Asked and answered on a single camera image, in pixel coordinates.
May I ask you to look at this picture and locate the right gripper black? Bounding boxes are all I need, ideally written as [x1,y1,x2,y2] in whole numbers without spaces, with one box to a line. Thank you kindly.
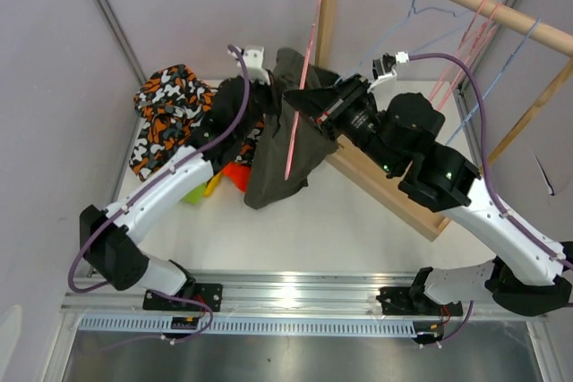
[285,73,403,175]

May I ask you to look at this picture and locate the lime green shorts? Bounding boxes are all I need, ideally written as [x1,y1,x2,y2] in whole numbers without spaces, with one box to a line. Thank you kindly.
[182,183,208,205]

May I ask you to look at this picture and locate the camouflage orange black shorts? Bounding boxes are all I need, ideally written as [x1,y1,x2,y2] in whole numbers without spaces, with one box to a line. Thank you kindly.
[129,64,264,182]

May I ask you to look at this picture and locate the wooden clothes rack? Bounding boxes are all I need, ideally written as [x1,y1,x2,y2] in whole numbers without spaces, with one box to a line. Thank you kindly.
[312,0,573,242]

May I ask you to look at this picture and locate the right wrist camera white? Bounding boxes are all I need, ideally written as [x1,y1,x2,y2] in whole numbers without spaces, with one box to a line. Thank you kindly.
[369,51,409,91]

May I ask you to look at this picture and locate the bright orange shorts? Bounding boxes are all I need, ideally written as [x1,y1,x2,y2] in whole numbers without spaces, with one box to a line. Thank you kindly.
[222,163,252,193]

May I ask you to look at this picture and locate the aluminium mounting rail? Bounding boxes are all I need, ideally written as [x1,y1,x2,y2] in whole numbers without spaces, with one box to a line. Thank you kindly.
[61,272,546,338]

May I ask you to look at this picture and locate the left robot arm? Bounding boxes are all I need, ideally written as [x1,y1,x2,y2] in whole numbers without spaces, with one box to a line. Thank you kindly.
[76,68,280,310]

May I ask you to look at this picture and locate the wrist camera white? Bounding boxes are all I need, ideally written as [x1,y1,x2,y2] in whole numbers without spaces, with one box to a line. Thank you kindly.
[227,45,270,86]
[369,51,409,91]

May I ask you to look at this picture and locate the blue hanger with camouflage shorts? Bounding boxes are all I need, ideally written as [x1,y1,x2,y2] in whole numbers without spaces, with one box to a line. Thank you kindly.
[336,0,468,83]

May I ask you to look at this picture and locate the yellow plastic tray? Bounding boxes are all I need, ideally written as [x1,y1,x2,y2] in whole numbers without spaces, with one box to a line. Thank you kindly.
[203,172,223,198]

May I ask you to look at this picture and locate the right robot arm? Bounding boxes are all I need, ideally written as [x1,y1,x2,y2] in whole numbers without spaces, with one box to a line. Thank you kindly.
[284,75,572,317]

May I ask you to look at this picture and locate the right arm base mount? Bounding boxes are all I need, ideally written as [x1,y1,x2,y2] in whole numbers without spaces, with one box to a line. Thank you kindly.
[375,286,463,317]

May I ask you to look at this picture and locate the dark olive shorts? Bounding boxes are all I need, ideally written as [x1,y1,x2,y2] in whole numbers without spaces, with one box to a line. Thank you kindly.
[244,47,338,209]

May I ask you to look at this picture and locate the pink hanger with orange shorts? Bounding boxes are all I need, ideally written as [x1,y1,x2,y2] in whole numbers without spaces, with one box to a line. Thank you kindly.
[429,0,492,101]

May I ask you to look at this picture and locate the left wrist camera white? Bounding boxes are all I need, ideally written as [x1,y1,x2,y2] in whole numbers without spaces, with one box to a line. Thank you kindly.
[227,45,270,86]

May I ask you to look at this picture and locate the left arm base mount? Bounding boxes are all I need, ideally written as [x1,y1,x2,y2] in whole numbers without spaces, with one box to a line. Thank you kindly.
[142,283,224,312]

